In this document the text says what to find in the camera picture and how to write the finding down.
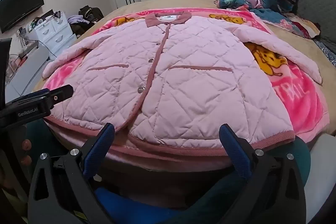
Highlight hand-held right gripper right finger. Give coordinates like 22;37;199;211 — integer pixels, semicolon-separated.
219;124;307;224

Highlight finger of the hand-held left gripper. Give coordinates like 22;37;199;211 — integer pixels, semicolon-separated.
8;90;50;104
49;85;74;109

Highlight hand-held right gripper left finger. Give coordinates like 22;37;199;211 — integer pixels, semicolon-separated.
28;123;116;224

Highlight pink quilted jacket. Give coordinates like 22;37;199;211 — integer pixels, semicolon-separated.
42;11;323;157

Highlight purple clothes pile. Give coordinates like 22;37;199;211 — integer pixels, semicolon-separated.
68;15;90;25

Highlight person's left hand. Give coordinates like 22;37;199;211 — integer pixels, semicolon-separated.
20;139;33;165

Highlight white low cabinet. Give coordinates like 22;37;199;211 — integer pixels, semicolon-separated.
5;40;50;101

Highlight white drawer cabinet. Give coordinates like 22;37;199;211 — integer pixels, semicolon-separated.
33;11;78;60

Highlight person's blue clothing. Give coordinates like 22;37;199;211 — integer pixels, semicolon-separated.
94;187;171;224

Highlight person's dark teal pants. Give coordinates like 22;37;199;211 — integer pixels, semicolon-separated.
25;119;311;224

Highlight pink printed blanket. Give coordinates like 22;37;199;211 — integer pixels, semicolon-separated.
42;7;328;169

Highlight black bag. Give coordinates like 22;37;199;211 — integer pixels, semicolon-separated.
78;5;104;23

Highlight black flat television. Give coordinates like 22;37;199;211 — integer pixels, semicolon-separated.
0;0;45;34

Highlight blue patterned sheet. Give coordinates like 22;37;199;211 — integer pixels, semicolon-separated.
314;39;336;68

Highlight bed with beige sheet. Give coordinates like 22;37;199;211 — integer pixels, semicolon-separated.
31;0;336;140

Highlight grey padded headboard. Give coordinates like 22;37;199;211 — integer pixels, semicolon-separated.
273;0;336;48

